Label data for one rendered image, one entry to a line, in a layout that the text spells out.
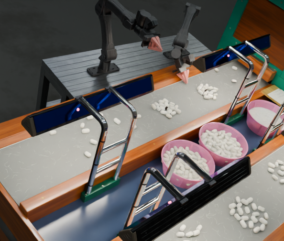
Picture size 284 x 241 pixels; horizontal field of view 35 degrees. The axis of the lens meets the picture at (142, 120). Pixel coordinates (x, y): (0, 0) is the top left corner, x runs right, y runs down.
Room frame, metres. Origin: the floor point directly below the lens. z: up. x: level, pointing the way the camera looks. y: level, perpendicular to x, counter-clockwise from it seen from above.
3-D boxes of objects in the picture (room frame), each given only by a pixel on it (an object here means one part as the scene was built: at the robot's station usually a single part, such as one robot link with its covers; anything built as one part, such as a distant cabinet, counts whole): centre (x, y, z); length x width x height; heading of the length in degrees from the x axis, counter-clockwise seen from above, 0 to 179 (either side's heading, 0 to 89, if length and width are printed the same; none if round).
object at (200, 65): (2.18, -0.36, 1.08); 0.62 x 0.08 x 0.07; 145
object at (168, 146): (1.57, -0.27, 0.72); 0.27 x 0.27 x 0.10
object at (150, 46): (1.98, 0.04, 1.07); 0.09 x 0.07 x 0.07; 49
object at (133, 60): (2.26, -0.07, 0.65); 1.20 x 0.90 x 0.04; 139
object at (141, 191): (1.11, -0.19, 0.90); 0.20 x 0.19 x 0.45; 145
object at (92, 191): (1.34, 0.14, 0.90); 0.20 x 0.19 x 0.45; 145
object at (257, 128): (2.16, -0.69, 0.72); 0.27 x 0.27 x 0.10
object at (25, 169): (1.86, -0.06, 0.73); 1.81 x 0.30 x 0.02; 145
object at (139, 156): (1.76, -0.20, 0.71); 1.81 x 0.06 x 0.11; 145
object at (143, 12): (2.08, 0.18, 1.11); 0.12 x 0.09 x 0.12; 49
